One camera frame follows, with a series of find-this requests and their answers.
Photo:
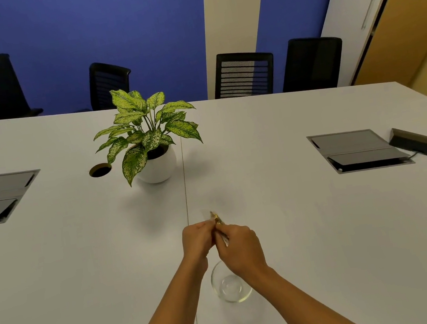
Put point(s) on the person's left forearm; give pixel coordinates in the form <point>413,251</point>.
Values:
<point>161,318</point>

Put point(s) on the person's right forearm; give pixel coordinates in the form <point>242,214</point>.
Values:
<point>308,307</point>

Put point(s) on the small gold packet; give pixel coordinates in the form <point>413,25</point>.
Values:
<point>218,221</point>

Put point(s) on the green variegated leaf plant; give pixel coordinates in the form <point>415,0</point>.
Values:
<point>146,130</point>

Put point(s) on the black rectangular device box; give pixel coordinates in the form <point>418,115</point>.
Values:
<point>421,142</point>

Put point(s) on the person's right hand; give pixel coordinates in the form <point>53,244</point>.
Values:
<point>241,248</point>

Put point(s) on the person's left fingers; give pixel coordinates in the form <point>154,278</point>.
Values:
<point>208,231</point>

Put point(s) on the clear glass bowl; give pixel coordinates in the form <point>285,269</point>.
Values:
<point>230,285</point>

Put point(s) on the white round plant pot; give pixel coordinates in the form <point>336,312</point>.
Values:
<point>159,165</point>

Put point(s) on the person's left hand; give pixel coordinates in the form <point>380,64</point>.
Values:
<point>194,239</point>

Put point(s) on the person's right fingers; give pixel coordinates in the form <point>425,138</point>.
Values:
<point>225,235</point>

